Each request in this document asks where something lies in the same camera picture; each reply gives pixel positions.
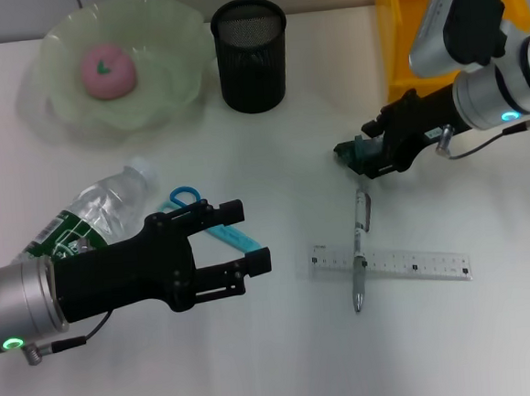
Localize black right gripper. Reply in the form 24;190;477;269
342;80;471;183

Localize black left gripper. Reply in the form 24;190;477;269
47;195;276;326

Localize blue capped scissors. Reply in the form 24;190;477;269
156;179;264;263

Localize green plastic wrapper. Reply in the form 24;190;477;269
332;133;388;176

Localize silver ballpoint pen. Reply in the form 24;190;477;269
341;179;381;314

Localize clear water bottle green label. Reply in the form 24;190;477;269
3;154;168;267

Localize pink toy peach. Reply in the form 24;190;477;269
79;41;139;102

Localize transparent plastic ruler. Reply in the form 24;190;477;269
306;230;474;295

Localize black mesh pen holder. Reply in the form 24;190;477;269
207;0;295;117

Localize green translucent fruit bowl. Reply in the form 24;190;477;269
15;0;222;144

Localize yellow plastic bin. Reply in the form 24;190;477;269
373;0;530;105

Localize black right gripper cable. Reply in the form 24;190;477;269
430;112;530;163

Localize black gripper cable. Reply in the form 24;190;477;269
21;310;118;367
430;112;530;163

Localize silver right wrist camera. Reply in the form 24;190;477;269
404;0;513;80

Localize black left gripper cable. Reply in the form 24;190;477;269
21;310;118;367

